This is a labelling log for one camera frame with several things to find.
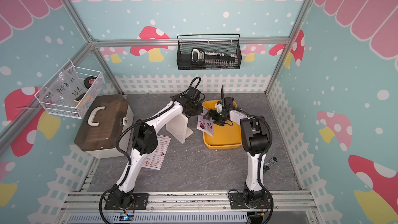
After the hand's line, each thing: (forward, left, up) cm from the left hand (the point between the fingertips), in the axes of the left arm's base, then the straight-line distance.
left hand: (201, 113), depth 98 cm
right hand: (-1, -5, -4) cm, 6 cm away
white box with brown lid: (-8, +56, +3) cm, 57 cm away
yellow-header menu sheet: (-28, +25, -8) cm, 38 cm away
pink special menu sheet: (-7, -3, -3) cm, 8 cm away
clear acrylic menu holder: (-13, +13, +6) cm, 19 cm away
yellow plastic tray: (-13, -15, -7) cm, 21 cm away
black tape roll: (+1, +58, +25) cm, 63 cm away
